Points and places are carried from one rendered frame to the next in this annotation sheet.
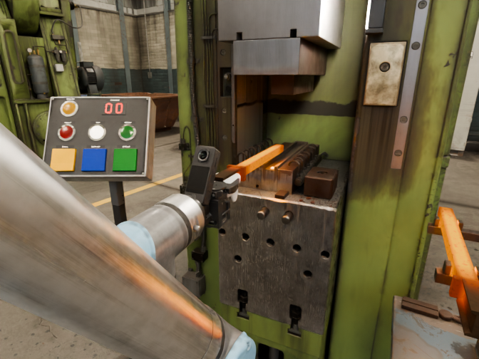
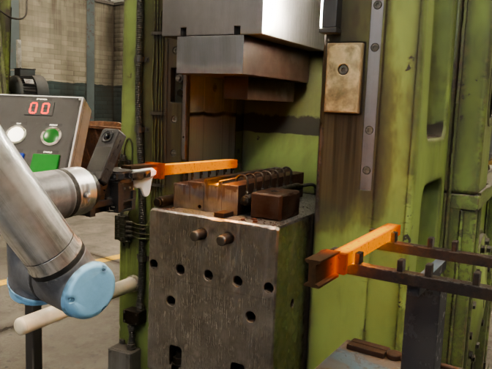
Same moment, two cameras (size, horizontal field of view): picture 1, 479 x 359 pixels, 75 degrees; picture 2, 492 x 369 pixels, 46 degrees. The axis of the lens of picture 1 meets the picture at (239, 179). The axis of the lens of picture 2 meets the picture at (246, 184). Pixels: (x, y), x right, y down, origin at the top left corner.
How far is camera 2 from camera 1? 0.61 m
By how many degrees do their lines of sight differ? 11
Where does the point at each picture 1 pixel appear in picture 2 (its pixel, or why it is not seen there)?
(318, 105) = (306, 121)
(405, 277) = (387, 339)
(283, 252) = (222, 288)
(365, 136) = (329, 150)
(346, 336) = not seen: outside the picture
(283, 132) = (263, 157)
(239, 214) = (173, 239)
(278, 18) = (222, 14)
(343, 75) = not seen: hidden behind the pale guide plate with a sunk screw
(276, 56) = (220, 54)
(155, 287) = (24, 174)
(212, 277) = not seen: hidden behind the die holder
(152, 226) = (42, 178)
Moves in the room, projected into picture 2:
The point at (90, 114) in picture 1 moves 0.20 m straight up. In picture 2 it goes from (12, 113) to (10, 41)
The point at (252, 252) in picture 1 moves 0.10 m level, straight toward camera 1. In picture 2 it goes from (187, 291) to (179, 303)
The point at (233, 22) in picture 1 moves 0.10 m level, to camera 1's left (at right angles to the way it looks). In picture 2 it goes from (177, 17) to (139, 16)
